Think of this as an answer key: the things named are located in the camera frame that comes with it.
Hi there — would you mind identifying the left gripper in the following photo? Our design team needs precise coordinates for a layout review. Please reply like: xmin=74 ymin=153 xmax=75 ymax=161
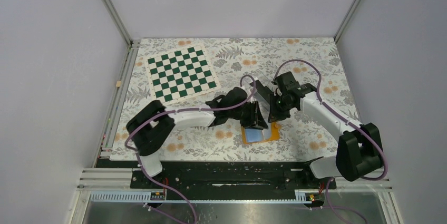
xmin=229 ymin=101 xmax=268 ymax=130

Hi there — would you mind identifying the orange leather card holder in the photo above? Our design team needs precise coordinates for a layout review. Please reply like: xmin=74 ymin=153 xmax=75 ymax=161
xmin=241 ymin=122 xmax=281 ymax=144

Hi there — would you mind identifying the clear plastic card box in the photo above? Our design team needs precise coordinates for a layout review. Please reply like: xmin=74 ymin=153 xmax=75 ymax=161
xmin=242 ymin=77 xmax=274 ymax=111

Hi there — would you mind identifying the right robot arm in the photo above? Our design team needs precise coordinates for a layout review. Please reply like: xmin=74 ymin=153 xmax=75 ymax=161
xmin=268 ymin=72 xmax=385 ymax=188

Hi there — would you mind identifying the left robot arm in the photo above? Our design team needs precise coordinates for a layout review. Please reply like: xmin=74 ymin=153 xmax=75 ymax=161
xmin=126 ymin=87 xmax=268 ymax=188

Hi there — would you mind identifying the floral patterned table mat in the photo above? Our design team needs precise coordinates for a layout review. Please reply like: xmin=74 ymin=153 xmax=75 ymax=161
xmin=110 ymin=37 xmax=373 ymax=162

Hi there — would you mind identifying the green white chessboard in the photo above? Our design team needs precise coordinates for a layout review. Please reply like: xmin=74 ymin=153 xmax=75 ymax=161
xmin=144 ymin=44 xmax=221 ymax=104

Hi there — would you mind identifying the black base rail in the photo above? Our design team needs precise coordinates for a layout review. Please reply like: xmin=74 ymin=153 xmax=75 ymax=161
xmin=130 ymin=159 xmax=337 ymax=201

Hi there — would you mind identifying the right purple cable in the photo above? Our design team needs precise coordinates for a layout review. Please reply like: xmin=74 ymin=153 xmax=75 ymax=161
xmin=273 ymin=59 xmax=390 ymax=224

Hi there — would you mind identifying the purple cable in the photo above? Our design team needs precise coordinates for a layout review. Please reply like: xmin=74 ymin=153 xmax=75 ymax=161
xmin=124 ymin=74 xmax=258 ymax=224
xmin=273 ymin=59 xmax=390 ymax=224

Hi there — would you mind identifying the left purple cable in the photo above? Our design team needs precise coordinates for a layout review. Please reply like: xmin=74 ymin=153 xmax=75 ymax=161
xmin=124 ymin=74 xmax=258 ymax=224

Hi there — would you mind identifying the right aluminium frame post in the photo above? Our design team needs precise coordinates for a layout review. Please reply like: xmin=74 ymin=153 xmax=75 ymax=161
xmin=334 ymin=0 xmax=362 ymax=43

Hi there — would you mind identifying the aluminium frame post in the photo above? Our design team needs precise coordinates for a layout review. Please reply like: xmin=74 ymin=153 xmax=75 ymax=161
xmin=334 ymin=0 xmax=362 ymax=43
xmin=102 ymin=0 xmax=133 ymax=46

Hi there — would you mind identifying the left aluminium frame post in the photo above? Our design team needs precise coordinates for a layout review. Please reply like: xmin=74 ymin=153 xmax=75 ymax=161
xmin=102 ymin=0 xmax=133 ymax=46

